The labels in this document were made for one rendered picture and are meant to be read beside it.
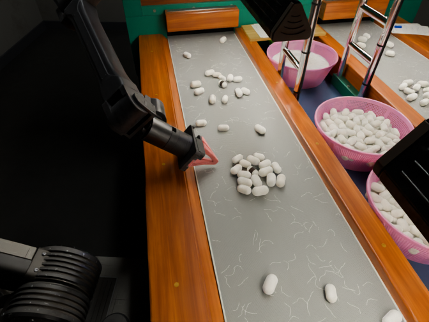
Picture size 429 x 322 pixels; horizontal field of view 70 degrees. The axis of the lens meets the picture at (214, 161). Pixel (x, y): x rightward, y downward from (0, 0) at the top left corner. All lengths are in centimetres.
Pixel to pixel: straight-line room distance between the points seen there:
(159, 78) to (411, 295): 89
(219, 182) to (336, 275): 32
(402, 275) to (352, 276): 8
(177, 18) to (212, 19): 14
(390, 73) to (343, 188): 67
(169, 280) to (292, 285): 22
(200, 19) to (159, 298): 108
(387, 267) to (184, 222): 39
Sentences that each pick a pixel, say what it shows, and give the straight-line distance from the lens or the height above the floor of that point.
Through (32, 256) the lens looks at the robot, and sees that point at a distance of 64.
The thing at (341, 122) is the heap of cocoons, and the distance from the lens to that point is 98.
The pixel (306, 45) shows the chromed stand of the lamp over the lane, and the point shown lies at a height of 92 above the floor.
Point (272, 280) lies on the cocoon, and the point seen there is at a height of 76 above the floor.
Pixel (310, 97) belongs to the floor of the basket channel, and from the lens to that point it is 119.
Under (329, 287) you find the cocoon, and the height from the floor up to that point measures 76.
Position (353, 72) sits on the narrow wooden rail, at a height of 75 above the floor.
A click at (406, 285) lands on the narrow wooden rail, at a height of 76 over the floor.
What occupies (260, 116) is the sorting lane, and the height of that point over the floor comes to 74.
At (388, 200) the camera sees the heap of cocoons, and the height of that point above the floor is 73.
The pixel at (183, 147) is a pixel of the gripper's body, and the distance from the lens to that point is 68.
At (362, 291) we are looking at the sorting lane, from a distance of 66.
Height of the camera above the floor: 129
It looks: 45 degrees down
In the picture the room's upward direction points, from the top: straight up
